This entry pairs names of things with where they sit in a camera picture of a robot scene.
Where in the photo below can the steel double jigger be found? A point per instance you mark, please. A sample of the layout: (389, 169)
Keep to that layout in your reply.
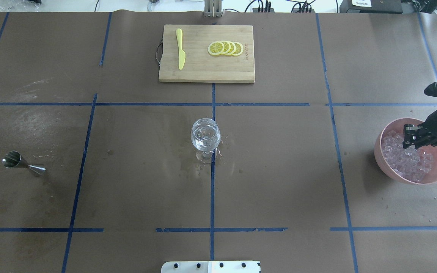
(14, 160)

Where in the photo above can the pink bowl of ice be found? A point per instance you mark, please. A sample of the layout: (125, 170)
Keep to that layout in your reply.
(411, 165)

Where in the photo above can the clear wine glass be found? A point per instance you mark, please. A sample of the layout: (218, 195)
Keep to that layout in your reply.
(205, 137)

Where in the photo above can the black box with label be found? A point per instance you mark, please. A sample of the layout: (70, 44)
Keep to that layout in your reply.
(371, 6)

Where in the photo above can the lemon slice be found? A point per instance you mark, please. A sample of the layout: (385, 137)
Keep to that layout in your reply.
(238, 49)
(232, 48)
(216, 48)
(226, 47)

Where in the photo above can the bamboo cutting board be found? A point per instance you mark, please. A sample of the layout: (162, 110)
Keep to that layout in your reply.
(200, 66)

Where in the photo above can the yellow plastic knife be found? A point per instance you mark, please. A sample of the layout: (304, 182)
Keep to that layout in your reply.
(181, 52)

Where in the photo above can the aluminium frame post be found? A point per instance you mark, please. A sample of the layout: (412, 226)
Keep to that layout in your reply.
(213, 8)

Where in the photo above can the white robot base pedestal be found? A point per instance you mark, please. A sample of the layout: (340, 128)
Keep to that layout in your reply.
(224, 266)

